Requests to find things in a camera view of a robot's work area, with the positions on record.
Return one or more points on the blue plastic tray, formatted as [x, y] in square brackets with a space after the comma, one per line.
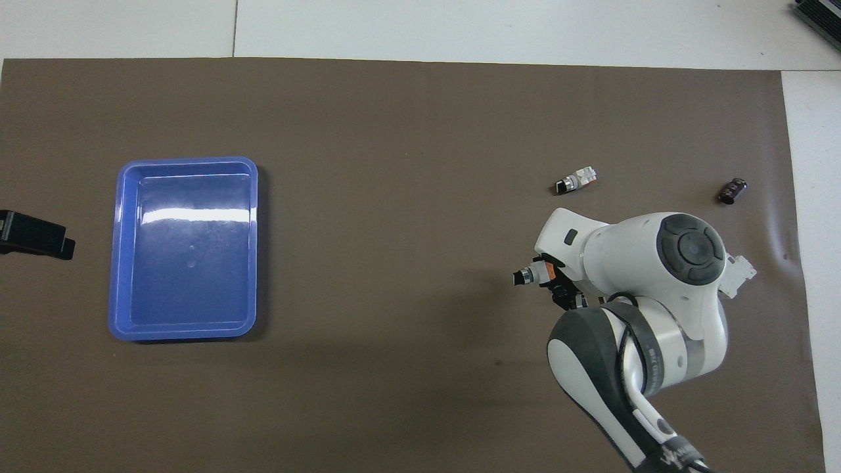
[187, 249]

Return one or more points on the small dark brown component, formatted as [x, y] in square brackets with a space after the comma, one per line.
[732, 190]

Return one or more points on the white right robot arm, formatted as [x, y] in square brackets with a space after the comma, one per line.
[631, 256]

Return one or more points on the white switch green block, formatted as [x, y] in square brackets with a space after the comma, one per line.
[578, 179]

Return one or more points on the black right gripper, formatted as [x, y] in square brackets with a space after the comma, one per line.
[570, 295]

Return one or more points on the dark grey ribbed device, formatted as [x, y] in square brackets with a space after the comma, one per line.
[820, 16]

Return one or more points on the brown table mat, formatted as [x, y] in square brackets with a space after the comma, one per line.
[394, 230]

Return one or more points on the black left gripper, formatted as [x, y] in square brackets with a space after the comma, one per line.
[29, 234]

